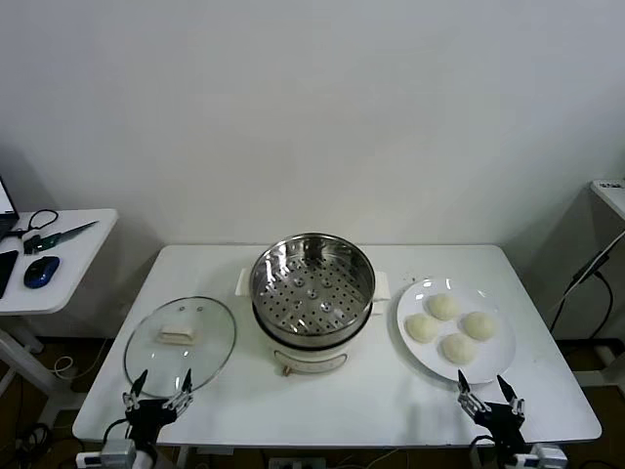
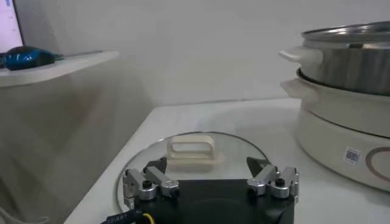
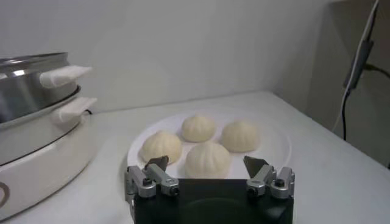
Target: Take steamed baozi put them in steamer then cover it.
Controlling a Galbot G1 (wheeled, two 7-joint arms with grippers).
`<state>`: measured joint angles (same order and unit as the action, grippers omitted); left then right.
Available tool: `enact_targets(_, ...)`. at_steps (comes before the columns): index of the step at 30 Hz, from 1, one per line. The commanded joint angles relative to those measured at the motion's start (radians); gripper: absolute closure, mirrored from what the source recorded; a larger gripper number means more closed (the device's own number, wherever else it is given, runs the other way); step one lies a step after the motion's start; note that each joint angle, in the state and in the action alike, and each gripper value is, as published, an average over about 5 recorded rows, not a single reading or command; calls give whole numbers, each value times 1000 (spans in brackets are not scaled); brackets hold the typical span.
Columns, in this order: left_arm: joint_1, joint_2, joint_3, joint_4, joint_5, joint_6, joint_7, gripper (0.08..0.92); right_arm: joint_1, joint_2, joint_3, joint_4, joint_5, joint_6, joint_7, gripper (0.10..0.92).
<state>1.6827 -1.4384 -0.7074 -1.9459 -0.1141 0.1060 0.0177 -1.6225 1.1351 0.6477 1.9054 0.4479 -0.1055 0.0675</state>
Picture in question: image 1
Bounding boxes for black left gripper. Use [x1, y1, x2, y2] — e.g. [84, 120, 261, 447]
[121, 368, 194, 444]

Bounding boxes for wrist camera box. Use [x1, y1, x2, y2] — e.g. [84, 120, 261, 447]
[507, 443, 568, 469]
[75, 438, 137, 469]

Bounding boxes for round glass pot lid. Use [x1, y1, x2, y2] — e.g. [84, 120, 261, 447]
[123, 294, 237, 398]

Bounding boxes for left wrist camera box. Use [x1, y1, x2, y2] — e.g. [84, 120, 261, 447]
[75, 438, 137, 469]

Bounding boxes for black flat phone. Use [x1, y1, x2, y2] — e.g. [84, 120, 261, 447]
[0, 248, 20, 299]

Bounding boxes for white cabinet corner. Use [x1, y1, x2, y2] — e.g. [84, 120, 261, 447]
[588, 179, 625, 221]

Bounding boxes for black adapter power cable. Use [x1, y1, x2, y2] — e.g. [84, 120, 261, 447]
[549, 234, 625, 339]

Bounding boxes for white floor cable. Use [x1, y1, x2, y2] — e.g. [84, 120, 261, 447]
[52, 336, 111, 380]

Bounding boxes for black laptop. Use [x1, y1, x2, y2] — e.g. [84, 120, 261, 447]
[0, 175, 21, 241]

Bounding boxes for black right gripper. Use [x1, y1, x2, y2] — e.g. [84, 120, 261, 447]
[456, 369, 531, 458]

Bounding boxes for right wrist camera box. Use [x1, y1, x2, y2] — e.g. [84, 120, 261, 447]
[507, 443, 568, 469]

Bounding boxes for white steamed baozi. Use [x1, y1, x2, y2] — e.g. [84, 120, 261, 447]
[428, 293, 461, 322]
[441, 332, 479, 365]
[405, 313, 438, 342]
[461, 311, 499, 341]

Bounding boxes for white round plate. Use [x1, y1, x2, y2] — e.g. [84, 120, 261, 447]
[396, 277, 518, 385]

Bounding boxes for black looped cable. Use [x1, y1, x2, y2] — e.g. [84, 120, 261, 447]
[2, 208, 60, 240]

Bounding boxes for stainless steel steamer basket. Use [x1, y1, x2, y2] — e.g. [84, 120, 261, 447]
[249, 233, 377, 346]

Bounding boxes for white electric cooking pot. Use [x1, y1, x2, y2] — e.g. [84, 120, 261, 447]
[235, 266, 392, 380]

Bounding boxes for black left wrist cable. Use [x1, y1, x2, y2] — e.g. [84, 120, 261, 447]
[101, 417, 131, 447]

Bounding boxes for green black pointed tool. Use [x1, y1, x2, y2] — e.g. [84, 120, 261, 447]
[21, 220, 101, 255]

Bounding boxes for blue computer mouse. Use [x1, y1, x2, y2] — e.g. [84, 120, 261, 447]
[22, 254, 61, 289]

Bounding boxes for black floor cable bundle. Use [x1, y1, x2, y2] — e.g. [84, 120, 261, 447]
[14, 422, 55, 458]

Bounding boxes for white side table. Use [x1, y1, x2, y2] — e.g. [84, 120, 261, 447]
[0, 208, 119, 406]

